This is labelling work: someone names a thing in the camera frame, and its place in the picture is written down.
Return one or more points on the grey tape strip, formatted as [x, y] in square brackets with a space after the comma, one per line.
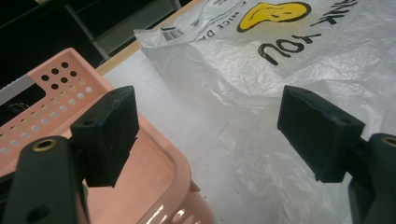
[15, 88]

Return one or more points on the clear plastic bag yellow face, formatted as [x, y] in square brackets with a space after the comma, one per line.
[233, 68]

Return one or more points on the white table mat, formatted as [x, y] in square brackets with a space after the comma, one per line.
[162, 102]

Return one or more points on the pink perforated plastic basket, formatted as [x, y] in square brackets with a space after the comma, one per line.
[149, 174]

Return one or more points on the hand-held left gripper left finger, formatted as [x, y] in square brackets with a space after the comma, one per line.
[106, 137]

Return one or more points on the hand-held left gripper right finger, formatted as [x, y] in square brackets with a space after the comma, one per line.
[320, 137]

